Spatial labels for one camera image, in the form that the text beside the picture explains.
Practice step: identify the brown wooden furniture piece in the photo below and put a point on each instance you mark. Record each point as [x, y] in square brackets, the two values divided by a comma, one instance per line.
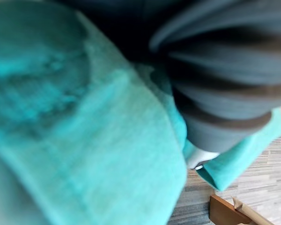
[227, 211]

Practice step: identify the teal cloth garment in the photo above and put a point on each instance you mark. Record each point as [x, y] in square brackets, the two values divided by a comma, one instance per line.
[79, 131]

